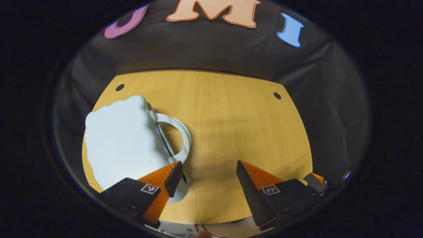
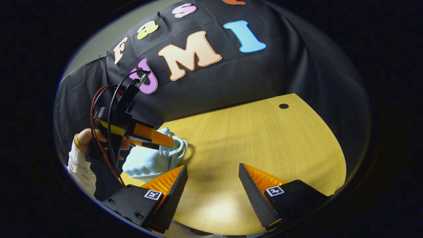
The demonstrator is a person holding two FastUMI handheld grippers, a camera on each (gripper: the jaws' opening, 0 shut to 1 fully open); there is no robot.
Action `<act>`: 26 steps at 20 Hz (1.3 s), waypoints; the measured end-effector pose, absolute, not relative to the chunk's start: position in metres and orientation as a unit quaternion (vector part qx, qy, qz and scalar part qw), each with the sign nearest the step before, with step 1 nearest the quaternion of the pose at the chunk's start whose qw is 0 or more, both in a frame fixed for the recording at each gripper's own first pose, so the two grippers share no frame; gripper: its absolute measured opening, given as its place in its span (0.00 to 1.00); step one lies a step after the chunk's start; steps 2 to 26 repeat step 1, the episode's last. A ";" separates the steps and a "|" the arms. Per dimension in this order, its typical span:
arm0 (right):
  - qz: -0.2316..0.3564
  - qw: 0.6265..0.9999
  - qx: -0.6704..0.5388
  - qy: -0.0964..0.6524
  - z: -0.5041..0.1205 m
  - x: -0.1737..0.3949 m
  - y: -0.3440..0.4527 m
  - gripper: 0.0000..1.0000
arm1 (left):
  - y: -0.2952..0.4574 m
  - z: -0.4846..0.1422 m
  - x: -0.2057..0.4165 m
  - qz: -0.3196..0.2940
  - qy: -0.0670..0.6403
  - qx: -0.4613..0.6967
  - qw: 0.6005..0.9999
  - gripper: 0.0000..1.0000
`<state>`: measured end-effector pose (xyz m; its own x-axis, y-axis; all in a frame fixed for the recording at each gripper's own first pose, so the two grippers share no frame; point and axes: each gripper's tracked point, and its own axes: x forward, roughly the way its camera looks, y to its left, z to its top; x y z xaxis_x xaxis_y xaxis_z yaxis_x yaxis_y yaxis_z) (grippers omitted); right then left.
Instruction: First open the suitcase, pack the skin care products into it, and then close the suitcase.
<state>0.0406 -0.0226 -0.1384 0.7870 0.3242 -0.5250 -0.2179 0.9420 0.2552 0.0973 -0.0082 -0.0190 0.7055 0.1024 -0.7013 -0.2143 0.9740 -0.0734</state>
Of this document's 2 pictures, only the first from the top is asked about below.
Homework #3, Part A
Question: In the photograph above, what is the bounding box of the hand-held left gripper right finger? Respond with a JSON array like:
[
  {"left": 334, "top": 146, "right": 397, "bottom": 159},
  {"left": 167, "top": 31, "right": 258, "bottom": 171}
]
[{"left": 236, "top": 160, "right": 319, "bottom": 232}]

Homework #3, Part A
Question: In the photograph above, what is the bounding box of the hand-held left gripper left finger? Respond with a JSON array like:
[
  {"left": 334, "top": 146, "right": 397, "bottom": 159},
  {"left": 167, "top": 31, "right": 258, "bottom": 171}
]
[{"left": 99, "top": 161, "right": 184, "bottom": 229}]

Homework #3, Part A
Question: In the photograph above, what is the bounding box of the light blue suitcase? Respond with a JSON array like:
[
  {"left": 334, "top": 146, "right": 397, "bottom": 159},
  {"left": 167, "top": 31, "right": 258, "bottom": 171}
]
[{"left": 84, "top": 95, "right": 192, "bottom": 203}]

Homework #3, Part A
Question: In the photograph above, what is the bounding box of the black backdrop cloth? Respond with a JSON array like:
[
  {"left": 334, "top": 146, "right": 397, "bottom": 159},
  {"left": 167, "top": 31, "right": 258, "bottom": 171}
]
[{"left": 53, "top": 0, "right": 370, "bottom": 185}]

